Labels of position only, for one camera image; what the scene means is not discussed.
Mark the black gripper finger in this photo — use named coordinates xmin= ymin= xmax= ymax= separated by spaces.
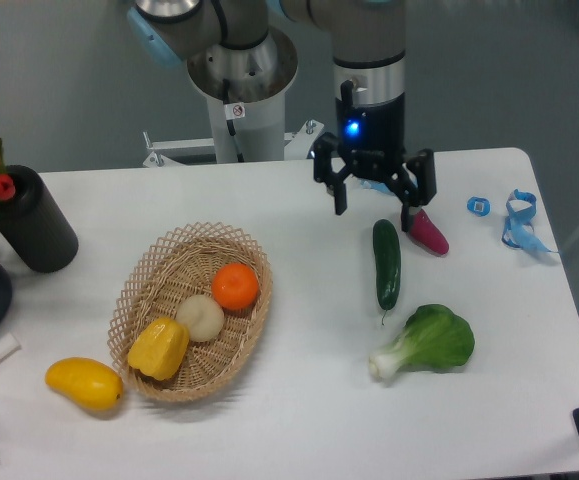
xmin=313 ymin=132 xmax=353 ymax=215
xmin=384 ymin=149 xmax=437 ymax=232

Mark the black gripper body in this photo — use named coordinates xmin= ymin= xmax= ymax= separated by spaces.
xmin=336 ymin=80 xmax=405 ymax=181

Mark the yellow bell pepper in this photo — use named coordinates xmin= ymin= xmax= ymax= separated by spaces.
xmin=127 ymin=317 xmax=190 ymax=381

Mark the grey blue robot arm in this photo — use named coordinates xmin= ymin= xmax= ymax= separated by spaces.
xmin=127 ymin=1 xmax=440 ymax=242

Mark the purple sweet potato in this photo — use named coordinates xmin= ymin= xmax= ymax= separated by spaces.
xmin=408 ymin=209 xmax=449 ymax=257

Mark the dark green cucumber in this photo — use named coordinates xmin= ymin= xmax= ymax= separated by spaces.
xmin=372 ymin=219 xmax=402 ymax=323

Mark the small blue tag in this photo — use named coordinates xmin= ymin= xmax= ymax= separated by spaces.
xmin=466 ymin=196 xmax=491 ymax=217

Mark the blue tangled ribbon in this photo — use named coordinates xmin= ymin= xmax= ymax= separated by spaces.
xmin=501 ymin=189 xmax=558 ymax=254

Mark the green bok choy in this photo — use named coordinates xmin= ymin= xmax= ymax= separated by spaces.
xmin=368 ymin=304 xmax=475 ymax=380

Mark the orange tangerine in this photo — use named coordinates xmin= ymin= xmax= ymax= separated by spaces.
xmin=211 ymin=263 xmax=259 ymax=311

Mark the white round onion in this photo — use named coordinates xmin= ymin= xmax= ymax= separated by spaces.
xmin=175 ymin=295 xmax=225 ymax=343

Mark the black cylindrical vase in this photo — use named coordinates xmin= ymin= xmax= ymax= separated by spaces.
xmin=0 ymin=165 xmax=79 ymax=273

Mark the yellow mango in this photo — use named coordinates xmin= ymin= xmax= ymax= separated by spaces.
xmin=45 ymin=357 xmax=124 ymax=411

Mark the white metal base bracket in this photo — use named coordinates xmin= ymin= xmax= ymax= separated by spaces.
xmin=142 ymin=119 xmax=325 ymax=168

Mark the blue curved strap piece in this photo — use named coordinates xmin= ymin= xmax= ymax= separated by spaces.
xmin=357 ymin=178 xmax=393 ymax=196

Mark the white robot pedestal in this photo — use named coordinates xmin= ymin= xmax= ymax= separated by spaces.
xmin=187 ymin=27 xmax=298 ymax=163

